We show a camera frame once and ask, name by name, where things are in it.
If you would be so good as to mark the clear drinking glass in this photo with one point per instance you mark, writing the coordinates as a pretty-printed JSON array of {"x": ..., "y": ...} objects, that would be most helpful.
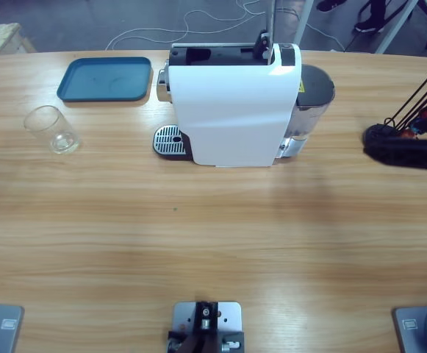
[{"x": 51, "y": 128}]

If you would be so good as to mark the silver coffee machine lever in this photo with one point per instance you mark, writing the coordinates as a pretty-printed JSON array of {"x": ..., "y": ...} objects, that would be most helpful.
[{"x": 270, "y": 18}]

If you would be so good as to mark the orange coffee capsule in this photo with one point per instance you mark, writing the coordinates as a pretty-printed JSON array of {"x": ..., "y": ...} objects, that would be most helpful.
[{"x": 408, "y": 134}]

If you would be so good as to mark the teal coffee capsule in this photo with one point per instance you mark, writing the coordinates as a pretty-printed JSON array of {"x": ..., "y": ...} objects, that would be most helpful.
[{"x": 416, "y": 127}]

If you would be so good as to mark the white capsule coffee machine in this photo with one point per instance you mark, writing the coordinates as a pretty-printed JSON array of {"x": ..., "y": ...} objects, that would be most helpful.
[{"x": 231, "y": 117}]

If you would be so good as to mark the black capsule holder with rods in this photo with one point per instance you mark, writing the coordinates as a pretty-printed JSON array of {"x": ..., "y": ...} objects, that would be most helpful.
[{"x": 378, "y": 132}]

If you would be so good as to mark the light wooden crate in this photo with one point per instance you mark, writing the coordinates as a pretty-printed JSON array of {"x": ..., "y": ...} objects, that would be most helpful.
[{"x": 0, "y": 36}]

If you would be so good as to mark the white metal table leg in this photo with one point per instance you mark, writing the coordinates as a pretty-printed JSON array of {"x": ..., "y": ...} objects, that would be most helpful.
[
  {"x": 304, "y": 22},
  {"x": 397, "y": 25}
]

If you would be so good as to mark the water tank with black lid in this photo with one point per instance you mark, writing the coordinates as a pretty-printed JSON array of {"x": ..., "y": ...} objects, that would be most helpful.
[{"x": 316, "y": 84}]

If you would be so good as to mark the black sneaker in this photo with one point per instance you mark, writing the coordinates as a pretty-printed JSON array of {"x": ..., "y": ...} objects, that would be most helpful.
[
  {"x": 330, "y": 4},
  {"x": 367, "y": 26}
]

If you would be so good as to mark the blue plastic tray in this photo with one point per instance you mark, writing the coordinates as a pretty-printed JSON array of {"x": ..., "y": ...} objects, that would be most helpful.
[{"x": 103, "y": 79}]

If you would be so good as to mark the dark trouser leg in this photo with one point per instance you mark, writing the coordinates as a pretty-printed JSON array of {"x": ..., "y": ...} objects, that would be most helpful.
[{"x": 376, "y": 9}]

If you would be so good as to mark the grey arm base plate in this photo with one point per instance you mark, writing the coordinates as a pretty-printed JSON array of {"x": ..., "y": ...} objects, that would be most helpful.
[
  {"x": 419, "y": 327},
  {"x": 0, "y": 327}
]

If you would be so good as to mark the grey camera mount plate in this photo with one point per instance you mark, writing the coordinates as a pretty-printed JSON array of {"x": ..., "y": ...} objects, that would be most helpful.
[{"x": 183, "y": 316}]

